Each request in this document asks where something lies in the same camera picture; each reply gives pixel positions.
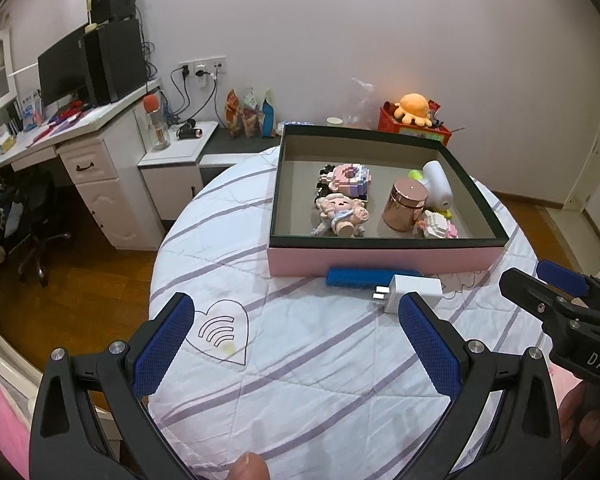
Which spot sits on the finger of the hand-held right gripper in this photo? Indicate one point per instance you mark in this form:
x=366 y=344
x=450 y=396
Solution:
x=560 y=275
x=527 y=292

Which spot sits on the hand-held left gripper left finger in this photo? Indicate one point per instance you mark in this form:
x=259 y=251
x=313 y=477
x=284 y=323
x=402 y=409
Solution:
x=165 y=345

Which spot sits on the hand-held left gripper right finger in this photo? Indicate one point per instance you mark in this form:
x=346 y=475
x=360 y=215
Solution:
x=430 y=345

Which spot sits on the white charger plug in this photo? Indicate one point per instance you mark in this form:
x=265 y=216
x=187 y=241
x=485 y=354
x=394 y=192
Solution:
x=410 y=290

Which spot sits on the pink box with dark rim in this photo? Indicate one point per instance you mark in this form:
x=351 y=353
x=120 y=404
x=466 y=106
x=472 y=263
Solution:
x=380 y=260

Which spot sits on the blue rectangular case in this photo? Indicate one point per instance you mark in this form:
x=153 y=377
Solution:
x=355 y=277

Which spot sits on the white cylinder bottle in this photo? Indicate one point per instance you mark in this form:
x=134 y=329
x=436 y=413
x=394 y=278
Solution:
x=437 y=182

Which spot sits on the rose gold canister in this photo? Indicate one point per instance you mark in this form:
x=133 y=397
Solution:
x=402 y=205

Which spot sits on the pink donut block toy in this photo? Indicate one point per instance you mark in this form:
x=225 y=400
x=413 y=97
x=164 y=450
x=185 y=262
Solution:
x=352 y=177

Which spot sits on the person's right hand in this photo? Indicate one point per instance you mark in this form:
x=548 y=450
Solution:
x=575 y=407

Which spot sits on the person's left hand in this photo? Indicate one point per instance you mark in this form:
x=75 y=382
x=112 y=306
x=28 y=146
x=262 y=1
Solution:
x=250 y=469

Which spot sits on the white pink block toy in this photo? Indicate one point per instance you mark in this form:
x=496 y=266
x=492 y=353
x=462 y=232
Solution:
x=435 y=224

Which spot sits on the white purple striped sheet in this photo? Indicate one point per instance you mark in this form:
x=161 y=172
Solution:
x=305 y=360

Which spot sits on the white desk with drawers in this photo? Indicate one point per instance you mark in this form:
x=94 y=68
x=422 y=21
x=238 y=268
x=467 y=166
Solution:
x=115 y=200

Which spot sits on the low white side table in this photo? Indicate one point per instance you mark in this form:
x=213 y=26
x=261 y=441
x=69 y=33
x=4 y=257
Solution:
x=170 y=190

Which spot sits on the pink pig figurine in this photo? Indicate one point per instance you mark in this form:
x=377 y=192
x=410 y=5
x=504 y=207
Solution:
x=337 y=210

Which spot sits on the black office chair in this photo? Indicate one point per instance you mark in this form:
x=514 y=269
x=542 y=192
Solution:
x=35 y=200

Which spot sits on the black cylindrical device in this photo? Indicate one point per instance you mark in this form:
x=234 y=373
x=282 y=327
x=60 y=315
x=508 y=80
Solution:
x=190 y=132

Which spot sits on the clear bottle with orange lid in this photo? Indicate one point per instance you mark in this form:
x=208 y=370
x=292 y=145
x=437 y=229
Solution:
x=156 y=130

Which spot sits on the orange octopus plush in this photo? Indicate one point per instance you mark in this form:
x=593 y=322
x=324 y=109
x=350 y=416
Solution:
x=412 y=105

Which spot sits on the red toy bin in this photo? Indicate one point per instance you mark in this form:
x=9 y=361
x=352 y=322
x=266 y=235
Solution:
x=387 y=120

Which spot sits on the orange snack bag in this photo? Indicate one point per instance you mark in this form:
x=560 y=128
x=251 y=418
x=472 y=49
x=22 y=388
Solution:
x=232 y=112

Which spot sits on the white paper cup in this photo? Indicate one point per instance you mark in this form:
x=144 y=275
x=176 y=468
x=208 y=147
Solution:
x=335 y=121

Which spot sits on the pale green snack bag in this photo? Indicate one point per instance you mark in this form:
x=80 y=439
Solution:
x=250 y=112

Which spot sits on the clear plastic bag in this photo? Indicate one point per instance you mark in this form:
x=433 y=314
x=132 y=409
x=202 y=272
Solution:
x=360 y=105

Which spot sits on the blue white snack bag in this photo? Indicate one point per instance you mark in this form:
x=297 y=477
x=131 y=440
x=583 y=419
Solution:
x=267 y=112

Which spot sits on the blue patterned cloth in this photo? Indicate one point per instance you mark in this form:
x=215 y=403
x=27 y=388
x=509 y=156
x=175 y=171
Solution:
x=295 y=126

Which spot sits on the blue white carton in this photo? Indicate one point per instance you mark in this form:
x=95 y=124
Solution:
x=30 y=110

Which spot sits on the black computer tower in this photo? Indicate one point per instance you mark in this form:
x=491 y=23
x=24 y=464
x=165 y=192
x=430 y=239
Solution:
x=115 y=60

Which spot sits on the black computer monitor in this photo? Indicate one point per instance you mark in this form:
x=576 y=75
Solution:
x=62 y=70

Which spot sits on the black speaker box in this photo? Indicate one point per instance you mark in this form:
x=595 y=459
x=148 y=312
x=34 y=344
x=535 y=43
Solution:
x=112 y=2

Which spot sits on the white wall power outlet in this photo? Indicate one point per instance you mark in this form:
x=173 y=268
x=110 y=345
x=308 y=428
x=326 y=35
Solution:
x=200 y=67

